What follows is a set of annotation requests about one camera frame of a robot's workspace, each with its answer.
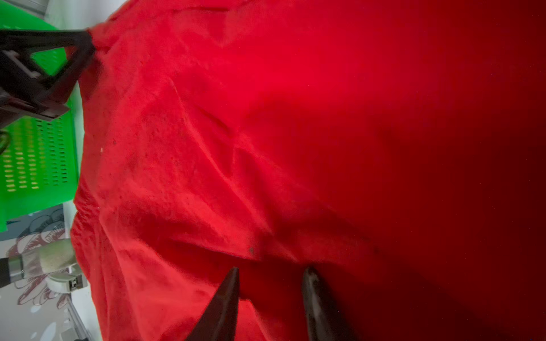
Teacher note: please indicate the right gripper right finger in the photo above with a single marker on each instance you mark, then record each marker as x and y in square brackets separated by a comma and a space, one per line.
[325, 321]

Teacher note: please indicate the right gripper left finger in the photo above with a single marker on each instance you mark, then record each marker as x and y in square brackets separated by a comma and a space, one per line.
[219, 320]

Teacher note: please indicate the green plastic tray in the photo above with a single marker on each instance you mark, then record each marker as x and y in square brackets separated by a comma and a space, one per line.
[38, 158]

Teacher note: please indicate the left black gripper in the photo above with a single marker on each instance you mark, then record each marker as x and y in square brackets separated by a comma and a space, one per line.
[27, 90]

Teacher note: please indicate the red shorts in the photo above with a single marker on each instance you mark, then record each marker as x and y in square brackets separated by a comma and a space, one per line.
[396, 146]

